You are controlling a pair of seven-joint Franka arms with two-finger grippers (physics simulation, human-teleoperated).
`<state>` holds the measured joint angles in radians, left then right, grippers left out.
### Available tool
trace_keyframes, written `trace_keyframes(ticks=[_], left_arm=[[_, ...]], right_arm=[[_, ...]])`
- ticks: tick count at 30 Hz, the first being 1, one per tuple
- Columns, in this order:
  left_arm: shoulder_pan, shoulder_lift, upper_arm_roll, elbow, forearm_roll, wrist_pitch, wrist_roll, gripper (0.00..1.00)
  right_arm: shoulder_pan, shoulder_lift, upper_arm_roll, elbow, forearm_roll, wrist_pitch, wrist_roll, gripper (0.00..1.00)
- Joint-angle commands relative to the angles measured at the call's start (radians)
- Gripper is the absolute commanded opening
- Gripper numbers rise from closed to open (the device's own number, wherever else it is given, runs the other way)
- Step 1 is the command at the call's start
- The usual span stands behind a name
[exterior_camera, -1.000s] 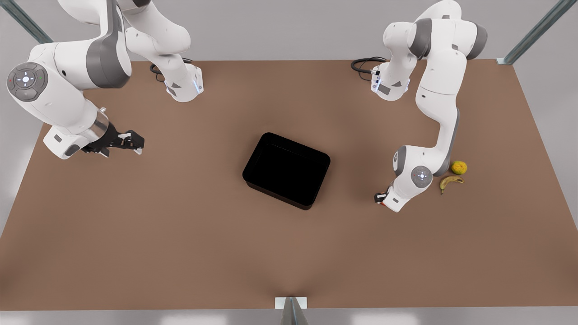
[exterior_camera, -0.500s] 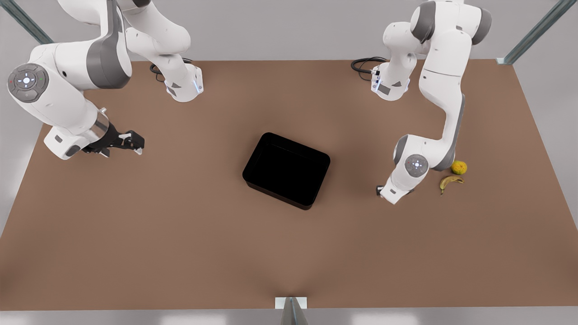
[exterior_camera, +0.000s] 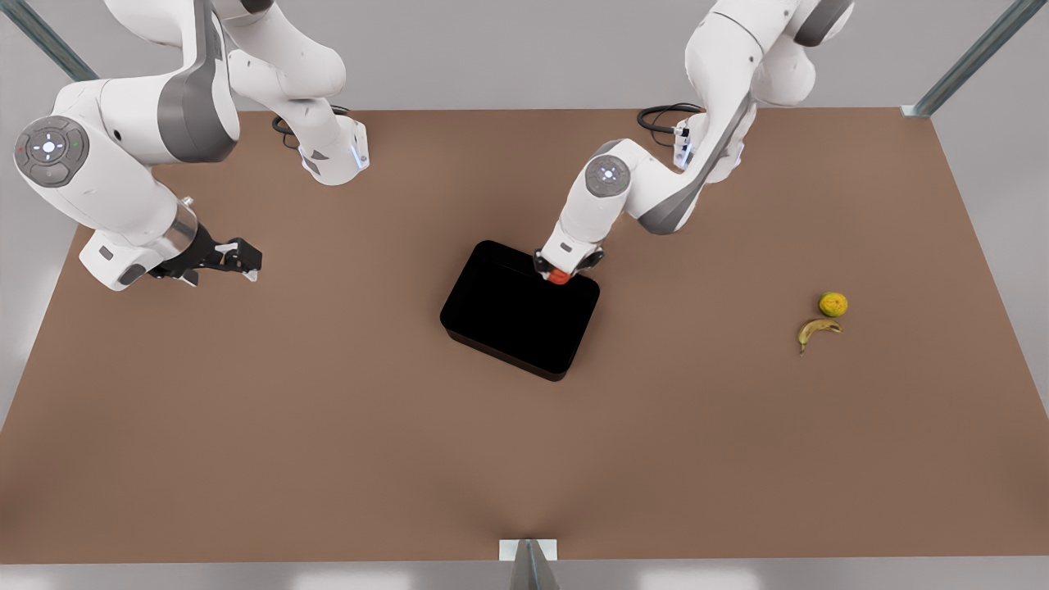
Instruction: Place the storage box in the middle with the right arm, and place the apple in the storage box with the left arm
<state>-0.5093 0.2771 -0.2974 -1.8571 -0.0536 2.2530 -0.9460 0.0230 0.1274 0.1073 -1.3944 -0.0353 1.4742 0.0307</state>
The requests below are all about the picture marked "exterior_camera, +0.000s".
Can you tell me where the yellow banana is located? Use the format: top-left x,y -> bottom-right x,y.
798,319 -> 843,355

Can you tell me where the black storage box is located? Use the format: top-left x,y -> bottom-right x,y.
440,240 -> 601,383

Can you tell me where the black cable loop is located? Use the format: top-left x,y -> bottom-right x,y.
271,106 -> 352,152
637,103 -> 706,149

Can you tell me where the silver frame post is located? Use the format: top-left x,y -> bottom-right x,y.
0,0 -> 99,83
901,0 -> 1049,119
499,538 -> 560,590

